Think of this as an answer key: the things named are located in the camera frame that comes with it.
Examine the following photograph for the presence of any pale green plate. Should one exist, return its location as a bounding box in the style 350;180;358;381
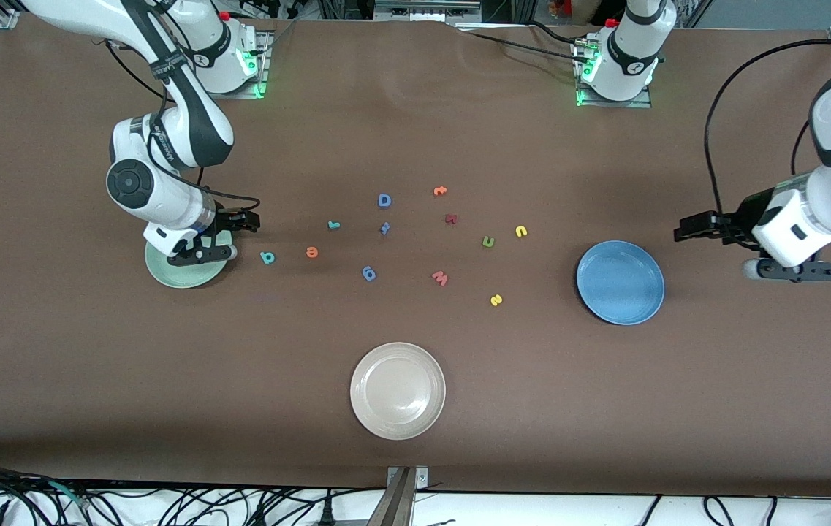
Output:
145;237;230;289

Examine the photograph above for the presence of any blue plate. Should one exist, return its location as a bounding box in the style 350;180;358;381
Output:
576;240;666;326

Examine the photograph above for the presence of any brown table cover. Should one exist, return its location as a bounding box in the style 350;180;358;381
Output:
0;13;831;499

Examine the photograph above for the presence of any beige plate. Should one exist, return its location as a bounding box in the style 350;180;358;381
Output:
349;342;447;441

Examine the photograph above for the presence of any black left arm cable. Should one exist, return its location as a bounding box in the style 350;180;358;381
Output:
704;38;831;216

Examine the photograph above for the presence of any black table cable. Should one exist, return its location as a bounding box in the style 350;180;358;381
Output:
456;20;595;65

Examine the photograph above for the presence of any grey metal frame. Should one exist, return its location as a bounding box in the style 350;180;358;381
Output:
373;0;483;23

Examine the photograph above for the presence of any aluminium profile post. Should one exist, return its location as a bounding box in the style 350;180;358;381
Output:
367;465;430;526

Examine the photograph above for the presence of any teal floor cable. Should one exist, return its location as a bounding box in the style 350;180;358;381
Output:
48;481;92;510

